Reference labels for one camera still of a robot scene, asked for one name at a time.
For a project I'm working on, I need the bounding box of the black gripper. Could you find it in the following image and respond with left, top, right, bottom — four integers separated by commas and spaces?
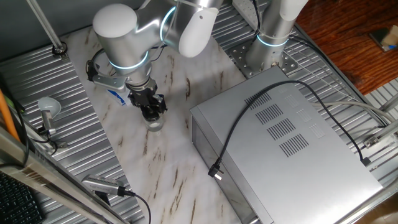
127, 79, 168, 115

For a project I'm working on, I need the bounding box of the black jar lid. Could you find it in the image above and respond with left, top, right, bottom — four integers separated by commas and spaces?
141, 107, 162, 123

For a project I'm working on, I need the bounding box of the clear glass jar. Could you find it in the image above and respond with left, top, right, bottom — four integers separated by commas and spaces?
143, 117, 165, 133

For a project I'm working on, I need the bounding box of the blue tissue pack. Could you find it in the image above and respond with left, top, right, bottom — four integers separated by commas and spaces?
106, 89, 131, 106

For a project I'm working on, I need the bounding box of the white marble board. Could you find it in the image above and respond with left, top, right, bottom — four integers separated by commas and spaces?
60, 26, 246, 224

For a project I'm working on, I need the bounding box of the metal pole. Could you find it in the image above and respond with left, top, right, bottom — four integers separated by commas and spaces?
26, 0, 68, 60

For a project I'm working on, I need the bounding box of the white power strip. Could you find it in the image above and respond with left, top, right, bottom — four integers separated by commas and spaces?
232, 0, 261, 22

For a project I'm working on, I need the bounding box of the orange rod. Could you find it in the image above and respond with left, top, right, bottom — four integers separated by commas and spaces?
0, 88, 20, 142

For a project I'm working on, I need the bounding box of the silver metal box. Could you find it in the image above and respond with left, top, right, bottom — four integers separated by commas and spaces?
189, 65, 384, 224

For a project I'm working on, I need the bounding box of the black keyboard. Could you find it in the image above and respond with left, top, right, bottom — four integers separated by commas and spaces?
0, 172, 46, 224

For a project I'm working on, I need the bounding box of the dark flat device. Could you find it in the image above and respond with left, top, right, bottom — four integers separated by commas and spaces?
369, 27, 398, 53

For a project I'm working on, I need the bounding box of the wrist camera with metal bracket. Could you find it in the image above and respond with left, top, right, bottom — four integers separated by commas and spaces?
86, 60, 128, 93

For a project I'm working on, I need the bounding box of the black camera cable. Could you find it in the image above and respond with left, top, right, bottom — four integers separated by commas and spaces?
118, 185, 152, 224

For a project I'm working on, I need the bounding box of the silver depth camera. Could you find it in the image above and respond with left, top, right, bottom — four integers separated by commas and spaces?
81, 174, 125, 197

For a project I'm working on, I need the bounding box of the black power cable with plug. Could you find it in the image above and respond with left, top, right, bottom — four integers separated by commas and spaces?
207, 80, 371, 181

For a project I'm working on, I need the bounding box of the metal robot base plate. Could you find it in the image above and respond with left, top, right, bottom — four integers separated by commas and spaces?
229, 39, 299, 79

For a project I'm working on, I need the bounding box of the aluminium frame bar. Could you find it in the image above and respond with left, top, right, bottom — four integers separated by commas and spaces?
0, 126, 130, 224

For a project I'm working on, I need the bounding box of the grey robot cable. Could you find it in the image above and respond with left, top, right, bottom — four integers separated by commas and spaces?
310, 101, 396, 124

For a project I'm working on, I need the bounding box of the aluminium rail bracket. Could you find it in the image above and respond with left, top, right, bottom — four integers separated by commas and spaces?
363, 119, 398, 149

